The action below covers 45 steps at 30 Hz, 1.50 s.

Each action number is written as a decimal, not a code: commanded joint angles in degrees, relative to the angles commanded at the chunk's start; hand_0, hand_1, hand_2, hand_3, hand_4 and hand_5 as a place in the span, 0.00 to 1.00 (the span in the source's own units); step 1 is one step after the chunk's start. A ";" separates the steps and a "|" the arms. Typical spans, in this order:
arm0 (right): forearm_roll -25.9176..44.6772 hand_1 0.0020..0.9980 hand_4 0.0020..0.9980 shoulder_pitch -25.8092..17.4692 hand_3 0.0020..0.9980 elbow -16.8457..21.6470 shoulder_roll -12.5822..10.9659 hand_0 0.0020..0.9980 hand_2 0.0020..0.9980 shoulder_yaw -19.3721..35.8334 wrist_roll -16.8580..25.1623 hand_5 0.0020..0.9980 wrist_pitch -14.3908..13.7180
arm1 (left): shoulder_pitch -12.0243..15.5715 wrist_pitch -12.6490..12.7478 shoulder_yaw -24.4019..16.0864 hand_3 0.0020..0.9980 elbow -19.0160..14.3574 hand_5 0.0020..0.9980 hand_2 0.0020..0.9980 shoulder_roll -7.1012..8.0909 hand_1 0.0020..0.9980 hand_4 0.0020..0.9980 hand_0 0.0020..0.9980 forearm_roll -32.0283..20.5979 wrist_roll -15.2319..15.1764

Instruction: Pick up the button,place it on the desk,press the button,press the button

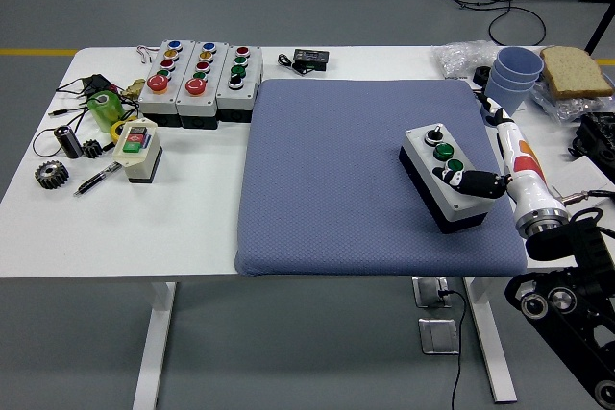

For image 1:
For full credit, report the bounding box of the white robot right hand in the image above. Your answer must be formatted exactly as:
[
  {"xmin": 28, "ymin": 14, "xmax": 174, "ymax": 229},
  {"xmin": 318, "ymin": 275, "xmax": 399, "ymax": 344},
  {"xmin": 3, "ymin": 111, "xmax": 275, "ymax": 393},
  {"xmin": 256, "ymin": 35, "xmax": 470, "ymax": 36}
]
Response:
[{"xmin": 430, "ymin": 91, "xmax": 569, "ymax": 227}]

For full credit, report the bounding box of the grey four-button control box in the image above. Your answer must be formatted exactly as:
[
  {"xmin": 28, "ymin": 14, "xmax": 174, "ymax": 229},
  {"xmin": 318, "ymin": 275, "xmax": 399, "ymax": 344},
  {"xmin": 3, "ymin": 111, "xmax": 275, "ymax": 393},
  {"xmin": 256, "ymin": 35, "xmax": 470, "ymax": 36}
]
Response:
[{"xmin": 398, "ymin": 122, "xmax": 499, "ymax": 236}]

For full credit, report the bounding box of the grey five-button control box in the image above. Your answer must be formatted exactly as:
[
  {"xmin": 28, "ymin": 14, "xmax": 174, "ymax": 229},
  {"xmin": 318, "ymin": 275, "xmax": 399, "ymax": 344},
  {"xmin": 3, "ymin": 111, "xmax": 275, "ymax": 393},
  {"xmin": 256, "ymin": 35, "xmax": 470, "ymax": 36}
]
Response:
[
  {"xmin": 137, "ymin": 39, "xmax": 194, "ymax": 127},
  {"xmin": 175, "ymin": 40, "xmax": 231, "ymax": 131}
]

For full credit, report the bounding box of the clear bag of metal parts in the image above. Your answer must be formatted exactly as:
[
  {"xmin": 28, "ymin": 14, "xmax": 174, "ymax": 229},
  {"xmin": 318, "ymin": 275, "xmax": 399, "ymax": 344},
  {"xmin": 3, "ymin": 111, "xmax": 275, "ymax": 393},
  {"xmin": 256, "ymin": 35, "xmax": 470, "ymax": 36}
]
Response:
[{"xmin": 530, "ymin": 81, "xmax": 615, "ymax": 124}]

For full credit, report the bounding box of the black mechanical device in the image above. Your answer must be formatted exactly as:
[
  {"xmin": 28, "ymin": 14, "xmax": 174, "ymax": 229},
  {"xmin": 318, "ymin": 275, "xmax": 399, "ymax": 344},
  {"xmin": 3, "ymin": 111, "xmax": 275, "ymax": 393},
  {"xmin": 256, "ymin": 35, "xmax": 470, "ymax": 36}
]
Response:
[{"xmin": 569, "ymin": 111, "xmax": 615, "ymax": 172}]

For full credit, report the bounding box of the blue plastic cup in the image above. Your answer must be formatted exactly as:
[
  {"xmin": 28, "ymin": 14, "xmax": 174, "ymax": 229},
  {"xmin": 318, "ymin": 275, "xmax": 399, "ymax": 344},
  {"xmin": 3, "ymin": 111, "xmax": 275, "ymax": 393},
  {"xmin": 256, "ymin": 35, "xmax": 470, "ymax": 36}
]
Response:
[
  {"xmin": 488, "ymin": 63, "xmax": 542, "ymax": 92},
  {"xmin": 494, "ymin": 46, "xmax": 545, "ymax": 81},
  {"xmin": 482, "ymin": 76, "xmax": 537, "ymax": 116}
]

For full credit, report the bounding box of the slice of bread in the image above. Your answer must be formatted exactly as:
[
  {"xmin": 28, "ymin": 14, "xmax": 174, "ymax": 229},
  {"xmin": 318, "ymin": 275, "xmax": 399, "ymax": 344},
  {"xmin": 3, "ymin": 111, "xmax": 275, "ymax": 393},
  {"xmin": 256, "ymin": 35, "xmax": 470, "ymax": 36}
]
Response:
[{"xmin": 538, "ymin": 45, "xmax": 614, "ymax": 100}]

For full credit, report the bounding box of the clear bubble wrap bag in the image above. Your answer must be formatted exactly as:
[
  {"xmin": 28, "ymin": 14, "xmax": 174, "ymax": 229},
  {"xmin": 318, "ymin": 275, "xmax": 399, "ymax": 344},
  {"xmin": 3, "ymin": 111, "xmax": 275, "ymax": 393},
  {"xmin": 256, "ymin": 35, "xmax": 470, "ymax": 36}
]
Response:
[{"xmin": 431, "ymin": 39, "xmax": 501, "ymax": 80}]

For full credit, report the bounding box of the silver floor socket box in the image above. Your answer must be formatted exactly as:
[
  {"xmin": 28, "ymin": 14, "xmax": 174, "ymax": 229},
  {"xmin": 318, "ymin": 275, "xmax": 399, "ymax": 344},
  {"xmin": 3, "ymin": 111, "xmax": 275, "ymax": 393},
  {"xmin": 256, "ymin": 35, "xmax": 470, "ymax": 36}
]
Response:
[
  {"xmin": 417, "ymin": 317, "xmax": 461, "ymax": 356},
  {"xmin": 411, "ymin": 276, "xmax": 455, "ymax": 309}
]

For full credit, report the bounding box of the white table leg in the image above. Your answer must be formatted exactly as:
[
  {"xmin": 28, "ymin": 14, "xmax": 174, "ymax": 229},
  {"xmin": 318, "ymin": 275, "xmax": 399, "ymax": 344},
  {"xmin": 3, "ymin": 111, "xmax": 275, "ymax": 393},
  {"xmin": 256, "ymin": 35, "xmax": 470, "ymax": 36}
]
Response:
[
  {"xmin": 132, "ymin": 280, "xmax": 178, "ymax": 410},
  {"xmin": 461, "ymin": 276, "xmax": 519, "ymax": 404}
]

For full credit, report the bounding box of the blue-grey padded mat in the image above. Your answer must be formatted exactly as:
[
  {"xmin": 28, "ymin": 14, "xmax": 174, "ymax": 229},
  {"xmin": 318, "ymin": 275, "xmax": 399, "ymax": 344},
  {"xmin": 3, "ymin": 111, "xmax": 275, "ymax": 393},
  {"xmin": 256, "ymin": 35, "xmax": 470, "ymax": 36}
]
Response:
[{"xmin": 234, "ymin": 77, "xmax": 529, "ymax": 277}]

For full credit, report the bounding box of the black digital meter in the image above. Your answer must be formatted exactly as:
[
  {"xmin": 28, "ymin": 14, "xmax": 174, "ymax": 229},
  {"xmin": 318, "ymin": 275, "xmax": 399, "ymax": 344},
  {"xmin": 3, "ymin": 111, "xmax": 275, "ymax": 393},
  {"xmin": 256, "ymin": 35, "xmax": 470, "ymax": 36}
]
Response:
[{"xmin": 292, "ymin": 47, "xmax": 332, "ymax": 73}]

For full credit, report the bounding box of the grey box with black knob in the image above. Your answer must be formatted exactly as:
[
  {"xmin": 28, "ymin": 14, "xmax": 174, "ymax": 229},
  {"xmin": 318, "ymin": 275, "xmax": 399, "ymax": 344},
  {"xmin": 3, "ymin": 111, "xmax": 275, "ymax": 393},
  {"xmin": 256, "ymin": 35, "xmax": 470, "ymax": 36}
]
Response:
[{"xmin": 214, "ymin": 44, "xmax": 264, "ymax": 124}]

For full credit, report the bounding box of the brass fitting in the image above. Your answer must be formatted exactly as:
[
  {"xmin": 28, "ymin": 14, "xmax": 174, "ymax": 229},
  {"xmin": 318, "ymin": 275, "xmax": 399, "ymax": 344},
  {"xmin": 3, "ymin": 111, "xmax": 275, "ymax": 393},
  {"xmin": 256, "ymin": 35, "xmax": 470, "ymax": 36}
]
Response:
[{"xmin": 119, "ymin": 78, "xmax": 146, "ymax": 99}]

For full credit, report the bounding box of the yellow tape roll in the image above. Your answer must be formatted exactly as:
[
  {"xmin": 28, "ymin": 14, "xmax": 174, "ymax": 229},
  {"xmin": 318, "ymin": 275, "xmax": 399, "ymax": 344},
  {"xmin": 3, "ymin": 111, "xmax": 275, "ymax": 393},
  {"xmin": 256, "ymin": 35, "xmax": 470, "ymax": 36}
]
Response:
[{"xmin": 110, "ymin": 116, "xmax": 138, "ymax": 145}]

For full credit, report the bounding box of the green plastic cylinder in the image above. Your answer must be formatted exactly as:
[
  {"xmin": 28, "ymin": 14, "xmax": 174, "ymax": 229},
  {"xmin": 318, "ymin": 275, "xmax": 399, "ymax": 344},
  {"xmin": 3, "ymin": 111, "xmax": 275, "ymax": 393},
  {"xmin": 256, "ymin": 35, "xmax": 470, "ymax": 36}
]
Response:
[{"xmin": 86, "ymin": 90, "xmax": 125, "ymax": 133}]

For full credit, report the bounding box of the black pen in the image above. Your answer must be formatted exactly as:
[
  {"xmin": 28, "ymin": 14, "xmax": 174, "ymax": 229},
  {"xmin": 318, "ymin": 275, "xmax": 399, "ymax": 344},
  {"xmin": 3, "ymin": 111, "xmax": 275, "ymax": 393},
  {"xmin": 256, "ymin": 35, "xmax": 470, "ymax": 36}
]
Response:
[{"xmin": 73, "ymin": 161, "xmax": 122, "ymax": 198}]

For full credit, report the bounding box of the black power adapter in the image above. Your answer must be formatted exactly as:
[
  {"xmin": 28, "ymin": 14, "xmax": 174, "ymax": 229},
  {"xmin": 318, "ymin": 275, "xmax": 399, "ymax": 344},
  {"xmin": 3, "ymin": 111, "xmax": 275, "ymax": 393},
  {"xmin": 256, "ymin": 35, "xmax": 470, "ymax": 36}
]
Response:
[{"xmin": 79, "ymin": 73, "xmax": 119, "ymax": 99}]

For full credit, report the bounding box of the black capacitor cylinder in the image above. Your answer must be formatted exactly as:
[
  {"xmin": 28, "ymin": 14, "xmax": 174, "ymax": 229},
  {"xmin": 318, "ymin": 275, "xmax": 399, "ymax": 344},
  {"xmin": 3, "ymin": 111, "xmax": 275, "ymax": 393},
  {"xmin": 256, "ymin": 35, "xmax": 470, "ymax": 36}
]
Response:
[{"xmin": 53, "ymin": 125, "xmax": 84, "ymax": 159}]

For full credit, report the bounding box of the large dark metal gear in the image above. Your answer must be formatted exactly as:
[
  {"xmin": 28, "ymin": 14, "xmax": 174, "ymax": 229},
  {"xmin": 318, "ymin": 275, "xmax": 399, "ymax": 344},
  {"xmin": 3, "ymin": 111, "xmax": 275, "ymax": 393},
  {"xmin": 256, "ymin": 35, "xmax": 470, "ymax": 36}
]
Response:
[{"xmin": 34, "ymin": 160, "xmax": 70, "ymax": 190}]

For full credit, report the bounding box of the black floor power cable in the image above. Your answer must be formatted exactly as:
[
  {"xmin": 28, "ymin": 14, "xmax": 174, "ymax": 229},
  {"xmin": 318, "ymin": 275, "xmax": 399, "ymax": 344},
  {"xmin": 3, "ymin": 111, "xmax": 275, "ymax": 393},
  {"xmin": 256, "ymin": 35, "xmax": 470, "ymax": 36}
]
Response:
[{"xmin": 436, "ymin": 288, "xmax": 468, "ymax": 410}]

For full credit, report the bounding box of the black looped floor cable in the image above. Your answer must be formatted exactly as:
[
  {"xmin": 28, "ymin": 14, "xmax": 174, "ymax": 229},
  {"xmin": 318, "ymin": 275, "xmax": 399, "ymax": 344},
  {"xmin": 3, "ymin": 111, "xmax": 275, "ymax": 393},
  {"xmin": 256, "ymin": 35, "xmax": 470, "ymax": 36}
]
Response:
[{"xmin": 487, "ymin": 0, "xmax": 559, "ymax": 47}]

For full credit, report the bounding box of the black meter cable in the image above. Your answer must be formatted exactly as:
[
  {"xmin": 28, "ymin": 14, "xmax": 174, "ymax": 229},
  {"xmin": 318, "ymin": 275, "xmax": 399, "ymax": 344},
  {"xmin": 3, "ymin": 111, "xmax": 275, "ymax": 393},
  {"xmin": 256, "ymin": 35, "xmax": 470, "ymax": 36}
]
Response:
[{"xmin": 277, "ymin": 53, "xmax": 308, "ymax": 78}]

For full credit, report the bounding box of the cream switch box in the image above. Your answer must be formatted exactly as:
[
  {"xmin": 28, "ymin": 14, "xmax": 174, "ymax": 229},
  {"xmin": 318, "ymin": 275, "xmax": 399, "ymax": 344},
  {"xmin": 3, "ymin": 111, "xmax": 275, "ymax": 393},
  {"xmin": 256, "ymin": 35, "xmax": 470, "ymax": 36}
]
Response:
[{"xmin": 113, "ymin": 117, "xmax": 163, "ymax": 184}]

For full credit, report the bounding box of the thin black table cable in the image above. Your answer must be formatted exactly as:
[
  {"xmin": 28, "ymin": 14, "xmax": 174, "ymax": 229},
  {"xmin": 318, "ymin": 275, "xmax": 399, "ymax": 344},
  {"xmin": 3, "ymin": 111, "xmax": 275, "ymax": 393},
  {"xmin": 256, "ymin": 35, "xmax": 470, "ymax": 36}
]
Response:
[{"xmin": 32, "ymin": 74, "xmax": 140, "ymax": 157}]

